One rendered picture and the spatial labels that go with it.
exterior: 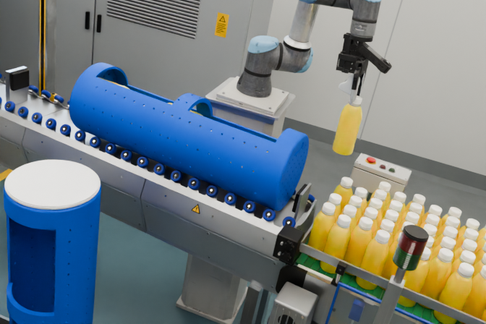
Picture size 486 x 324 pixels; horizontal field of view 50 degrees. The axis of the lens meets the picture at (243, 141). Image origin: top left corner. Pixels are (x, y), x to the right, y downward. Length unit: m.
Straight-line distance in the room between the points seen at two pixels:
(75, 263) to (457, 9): 3.46
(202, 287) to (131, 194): 0.79
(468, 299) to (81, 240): 1.17
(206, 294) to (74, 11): 2.16
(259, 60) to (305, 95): 2.54
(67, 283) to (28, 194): 0.32
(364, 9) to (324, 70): 2.96
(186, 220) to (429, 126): 3.04
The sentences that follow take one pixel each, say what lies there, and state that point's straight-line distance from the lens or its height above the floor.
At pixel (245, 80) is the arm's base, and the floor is 1.23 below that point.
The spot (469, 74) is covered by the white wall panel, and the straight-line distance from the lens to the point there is 4.52.
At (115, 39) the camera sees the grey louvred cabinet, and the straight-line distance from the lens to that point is 3.73.
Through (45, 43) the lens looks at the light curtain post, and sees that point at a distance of 2.75.
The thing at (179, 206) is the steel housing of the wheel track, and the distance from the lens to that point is 1.95.
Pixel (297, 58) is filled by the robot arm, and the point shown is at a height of 1.35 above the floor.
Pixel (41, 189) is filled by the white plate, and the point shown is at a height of 1.04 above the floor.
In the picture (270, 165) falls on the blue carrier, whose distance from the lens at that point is 1.71.
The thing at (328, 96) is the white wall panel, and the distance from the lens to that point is 4.63.
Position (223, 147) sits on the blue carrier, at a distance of 1.76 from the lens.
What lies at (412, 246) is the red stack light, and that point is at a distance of 1.38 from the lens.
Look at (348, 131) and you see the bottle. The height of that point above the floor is 1.30.
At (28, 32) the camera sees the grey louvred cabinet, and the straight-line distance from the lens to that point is 4.15.
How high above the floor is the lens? 1.95
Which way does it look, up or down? 26 degrees down
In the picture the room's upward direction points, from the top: 11 degrees clockwise
